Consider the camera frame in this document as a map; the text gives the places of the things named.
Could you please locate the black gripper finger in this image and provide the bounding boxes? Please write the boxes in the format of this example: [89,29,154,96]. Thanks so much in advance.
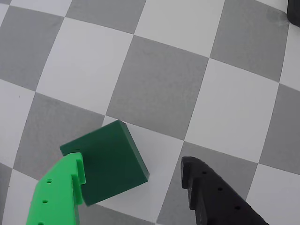
[180,156,270,225]

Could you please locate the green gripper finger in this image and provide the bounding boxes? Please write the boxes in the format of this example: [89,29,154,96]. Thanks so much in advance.
[25,152,86,225]

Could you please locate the dark green cube dice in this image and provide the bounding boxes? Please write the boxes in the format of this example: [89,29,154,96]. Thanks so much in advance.
[60,120,150,207]

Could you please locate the grey white checkerboard mat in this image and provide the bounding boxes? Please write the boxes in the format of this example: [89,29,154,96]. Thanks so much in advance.
[0,0,300,225]

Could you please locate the black cross-shaped stand base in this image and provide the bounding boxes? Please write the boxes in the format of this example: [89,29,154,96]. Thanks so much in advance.
[286,0,300,27]

